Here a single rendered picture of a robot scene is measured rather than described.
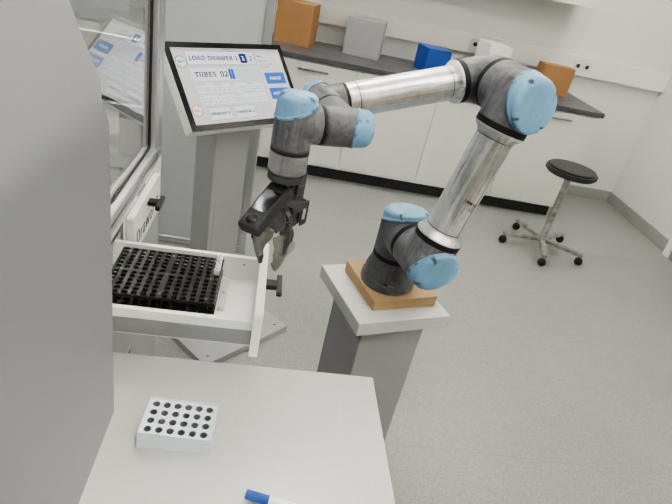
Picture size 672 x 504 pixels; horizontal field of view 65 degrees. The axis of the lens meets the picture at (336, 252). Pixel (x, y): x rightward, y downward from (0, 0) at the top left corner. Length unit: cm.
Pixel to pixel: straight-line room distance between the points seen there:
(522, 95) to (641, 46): 424
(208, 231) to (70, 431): 203
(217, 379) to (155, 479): 25
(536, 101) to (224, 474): 91
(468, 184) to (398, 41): 354
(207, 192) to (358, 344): 98
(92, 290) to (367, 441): 93
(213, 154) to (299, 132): 111
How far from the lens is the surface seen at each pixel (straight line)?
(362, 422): 111
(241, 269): 129
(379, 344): 150
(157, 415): 103
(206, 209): 218
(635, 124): 555
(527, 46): 490
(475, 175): 121
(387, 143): 413
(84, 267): 18
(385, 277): 142
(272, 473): 100
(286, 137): 98
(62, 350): 17
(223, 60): 203
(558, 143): 448
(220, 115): 192
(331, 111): 101
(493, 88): 120
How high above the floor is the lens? 155
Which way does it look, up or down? 29 degrees down
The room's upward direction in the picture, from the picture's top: 13 degrees clockwise
